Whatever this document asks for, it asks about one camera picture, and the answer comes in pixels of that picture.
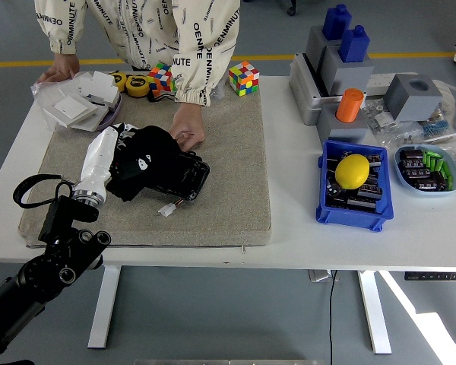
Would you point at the person's left forearm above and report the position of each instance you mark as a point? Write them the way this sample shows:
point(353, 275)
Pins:
point(201, 72)

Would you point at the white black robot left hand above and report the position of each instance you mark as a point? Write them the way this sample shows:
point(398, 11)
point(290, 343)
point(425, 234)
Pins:
point(99, 156)

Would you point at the person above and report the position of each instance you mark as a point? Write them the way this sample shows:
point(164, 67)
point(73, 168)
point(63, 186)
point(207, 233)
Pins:
point(144, 30)

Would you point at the multicolour puzzle cube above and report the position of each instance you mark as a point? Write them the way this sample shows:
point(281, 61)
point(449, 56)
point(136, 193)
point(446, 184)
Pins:
point(160, 76)
point(244, 78)

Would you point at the blue plastic bin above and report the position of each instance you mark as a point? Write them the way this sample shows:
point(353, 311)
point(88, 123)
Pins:
point(351, 220)

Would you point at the yellow lemon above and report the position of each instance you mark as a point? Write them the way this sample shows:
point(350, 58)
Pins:
point(352, 171)

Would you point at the white cardboard box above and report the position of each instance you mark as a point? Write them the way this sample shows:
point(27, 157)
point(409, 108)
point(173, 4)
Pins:
point(99, 85)

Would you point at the black chair caster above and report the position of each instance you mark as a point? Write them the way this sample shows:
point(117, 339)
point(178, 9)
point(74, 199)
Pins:
point(292, 7)

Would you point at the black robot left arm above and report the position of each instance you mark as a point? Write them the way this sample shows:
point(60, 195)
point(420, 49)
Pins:
point(57, 247)

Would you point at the blue resistor bundle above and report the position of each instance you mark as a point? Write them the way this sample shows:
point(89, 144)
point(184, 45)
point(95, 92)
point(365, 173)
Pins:
point(435, 127)

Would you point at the flat white case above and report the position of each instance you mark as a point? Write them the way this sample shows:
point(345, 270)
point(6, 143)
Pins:
point(74, 110)

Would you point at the black table controller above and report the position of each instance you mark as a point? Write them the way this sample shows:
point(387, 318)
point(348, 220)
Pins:
point(435, 276)

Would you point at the grey box under table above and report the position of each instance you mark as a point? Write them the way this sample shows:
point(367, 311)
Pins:
point(319, 275)

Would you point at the yellow tape measure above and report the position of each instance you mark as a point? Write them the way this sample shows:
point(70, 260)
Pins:
point(118, 80)
point(137, 85)

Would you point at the glossy black panel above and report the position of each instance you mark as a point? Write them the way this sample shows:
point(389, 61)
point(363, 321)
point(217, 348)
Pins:
point(192, 175)

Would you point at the bag of small screws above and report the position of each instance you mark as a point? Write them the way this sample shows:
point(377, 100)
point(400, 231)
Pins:
point(404, 137)

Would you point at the light blue tray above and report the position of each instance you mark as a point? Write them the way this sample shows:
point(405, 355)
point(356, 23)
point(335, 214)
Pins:
point(454, 178)

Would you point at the tall grey block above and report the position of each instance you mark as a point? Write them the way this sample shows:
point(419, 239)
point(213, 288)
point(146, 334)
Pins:
point(349, 78)
point(315, 45)

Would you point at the low grey block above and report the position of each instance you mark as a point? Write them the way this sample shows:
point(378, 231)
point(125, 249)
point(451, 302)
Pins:
point(346, 133)

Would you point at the bag of metal parts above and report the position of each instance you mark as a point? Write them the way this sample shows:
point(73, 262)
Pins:
point(378, 116)

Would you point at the white table leg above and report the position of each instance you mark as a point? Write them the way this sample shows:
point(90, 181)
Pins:
point(376, 315)
point(104, 308)

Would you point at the purple bowl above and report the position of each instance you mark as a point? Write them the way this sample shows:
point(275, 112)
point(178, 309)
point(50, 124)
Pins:
point(112, 116)

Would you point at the grey-brown mat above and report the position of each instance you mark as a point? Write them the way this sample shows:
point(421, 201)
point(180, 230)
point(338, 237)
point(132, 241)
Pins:
point(228, 171)

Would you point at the black cylindrical capacitor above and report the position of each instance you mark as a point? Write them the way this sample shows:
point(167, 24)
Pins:
point(374, 159)
point(333, 189)
point(410, 154)
point(412, 164)
point(361, 204)
point(416, 173)
point(429, 185)
point(369, 192)

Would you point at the person's right forearm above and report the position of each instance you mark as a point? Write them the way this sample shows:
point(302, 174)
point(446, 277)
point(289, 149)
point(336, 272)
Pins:
point(61, 26)

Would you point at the clear plastic bag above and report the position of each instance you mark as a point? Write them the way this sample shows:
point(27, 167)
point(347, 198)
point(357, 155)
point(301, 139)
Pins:
point(47, 95)

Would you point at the green battery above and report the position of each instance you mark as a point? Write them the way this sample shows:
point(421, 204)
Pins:
point(447, 170)
point(433, 163)
point(427, 158)
point(439, 164)

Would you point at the white power strip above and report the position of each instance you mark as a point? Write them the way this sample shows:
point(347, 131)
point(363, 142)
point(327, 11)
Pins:
point(380, 81)

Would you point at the grey cube with hole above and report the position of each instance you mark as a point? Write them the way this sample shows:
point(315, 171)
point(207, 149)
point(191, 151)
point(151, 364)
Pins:
point(410, 102)

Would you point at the person's right hand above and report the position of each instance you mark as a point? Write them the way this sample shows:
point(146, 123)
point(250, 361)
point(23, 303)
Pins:
point(62, 66)

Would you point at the grey enclosure box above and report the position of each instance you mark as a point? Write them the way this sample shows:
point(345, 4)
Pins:
point(302, 95)

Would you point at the thin white rod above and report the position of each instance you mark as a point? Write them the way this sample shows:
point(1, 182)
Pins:
point(454, 135)

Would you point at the black rag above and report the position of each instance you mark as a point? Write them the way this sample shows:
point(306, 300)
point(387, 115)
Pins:
point(152, 142)

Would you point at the orange cylinder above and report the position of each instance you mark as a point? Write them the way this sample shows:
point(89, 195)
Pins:
point(349, 106)

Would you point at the blue block with knob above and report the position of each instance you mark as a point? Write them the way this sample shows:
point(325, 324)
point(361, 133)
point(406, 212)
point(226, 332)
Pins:
point(354, 45)
point(336, 23)

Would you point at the person's left hand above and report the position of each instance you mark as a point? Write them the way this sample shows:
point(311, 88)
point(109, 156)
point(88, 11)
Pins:
point(190, 123)

